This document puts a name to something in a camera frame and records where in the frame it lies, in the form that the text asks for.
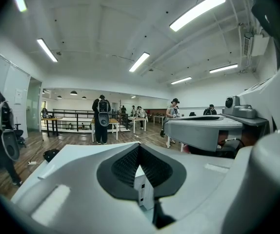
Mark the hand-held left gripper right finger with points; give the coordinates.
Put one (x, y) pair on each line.
(198, 184)

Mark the black office chair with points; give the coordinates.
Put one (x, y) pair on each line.
(19, 133)

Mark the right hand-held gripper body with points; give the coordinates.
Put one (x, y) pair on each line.
(276, 101)

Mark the black pendant lamp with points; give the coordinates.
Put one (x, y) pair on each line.
(73, 93)

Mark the person's right forearm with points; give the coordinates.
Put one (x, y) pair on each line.
(271, 16)

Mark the black metal railing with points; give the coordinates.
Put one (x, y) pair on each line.
(77, 123)

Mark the black rounded object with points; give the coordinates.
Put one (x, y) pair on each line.
(51, 155)

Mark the white table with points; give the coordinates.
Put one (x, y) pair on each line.
(159, 116)
(137, 118)

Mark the coat rack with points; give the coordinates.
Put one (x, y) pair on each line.
(120, 116)

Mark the white wall notice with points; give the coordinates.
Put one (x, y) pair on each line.
(18, 96)

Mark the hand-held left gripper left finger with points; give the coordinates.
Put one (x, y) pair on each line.
(81, 179)

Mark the wooden top table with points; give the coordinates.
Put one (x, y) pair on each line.
(53, 118)
(113, 121)

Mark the white power strip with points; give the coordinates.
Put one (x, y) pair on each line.
(32, 162)

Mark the white air conditioner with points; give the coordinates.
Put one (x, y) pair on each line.
(259, 45)

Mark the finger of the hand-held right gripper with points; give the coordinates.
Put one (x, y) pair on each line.
(193, 133)

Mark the grey gripper camera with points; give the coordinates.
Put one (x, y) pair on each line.
(240, 111)

